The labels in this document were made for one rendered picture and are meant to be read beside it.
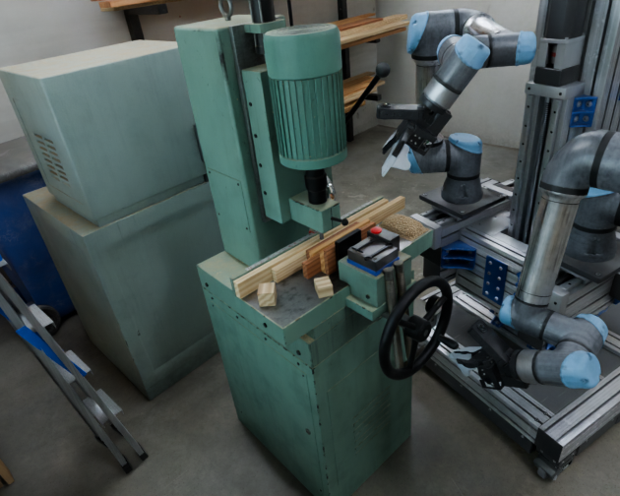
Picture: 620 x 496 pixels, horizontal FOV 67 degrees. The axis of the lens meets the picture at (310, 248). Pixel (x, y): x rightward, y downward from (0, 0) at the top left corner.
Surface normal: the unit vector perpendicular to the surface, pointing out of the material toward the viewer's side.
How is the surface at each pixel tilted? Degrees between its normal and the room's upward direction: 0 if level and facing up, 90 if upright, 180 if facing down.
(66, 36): 90
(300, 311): 0
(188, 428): 0
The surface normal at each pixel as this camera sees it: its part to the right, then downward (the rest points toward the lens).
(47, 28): 0.72, 0.30
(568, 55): 0.51, 0.40
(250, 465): -0.10, -0.85
